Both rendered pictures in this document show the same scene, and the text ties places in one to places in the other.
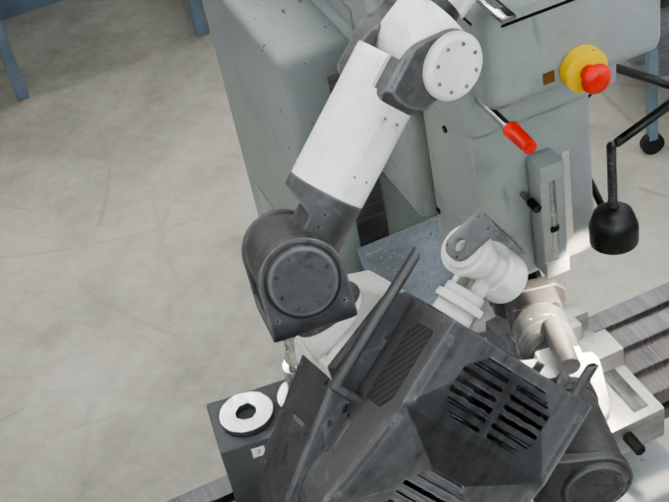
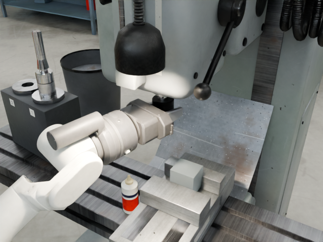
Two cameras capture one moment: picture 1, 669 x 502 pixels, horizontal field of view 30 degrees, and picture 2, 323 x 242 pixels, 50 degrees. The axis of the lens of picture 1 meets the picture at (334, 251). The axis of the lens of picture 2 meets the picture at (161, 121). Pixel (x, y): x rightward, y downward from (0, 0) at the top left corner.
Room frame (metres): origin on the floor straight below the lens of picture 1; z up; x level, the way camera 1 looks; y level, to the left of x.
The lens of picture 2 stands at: (1.08, -0.77, 1.60)
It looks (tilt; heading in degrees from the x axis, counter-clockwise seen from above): 31 degrees down; 46
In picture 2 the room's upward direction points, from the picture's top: straight up
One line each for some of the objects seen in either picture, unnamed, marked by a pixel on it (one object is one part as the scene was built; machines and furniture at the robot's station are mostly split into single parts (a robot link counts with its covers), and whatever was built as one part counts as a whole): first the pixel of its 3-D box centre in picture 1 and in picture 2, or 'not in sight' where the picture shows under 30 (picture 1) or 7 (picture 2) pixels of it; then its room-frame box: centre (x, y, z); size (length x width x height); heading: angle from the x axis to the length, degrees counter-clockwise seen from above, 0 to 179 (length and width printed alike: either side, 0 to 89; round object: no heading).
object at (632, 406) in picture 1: (570, 368); (179, 203); (1.53, -0.36, 1.01); 0.35 x 0.15 x 0.11; 16
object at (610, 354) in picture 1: (577, 363); (174, 199); (1.50, -0.37, 1.05); 0.15 x 0.06 x 0.04; 106
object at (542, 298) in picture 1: (536, 318); (130, 127); (1.45, -0.29, 1.23); 0.13 x 0.12 x 0.10; 90
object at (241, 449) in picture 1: (286, 442); (43, 118); (1.46, 0.15, 1.06); 0.22 x 0.12 x 0.20; 98
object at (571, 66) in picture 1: (583, 69); not in sight; (1.32, -0.35, 1.76); 0.06 x 0.02 x 0.06; 105
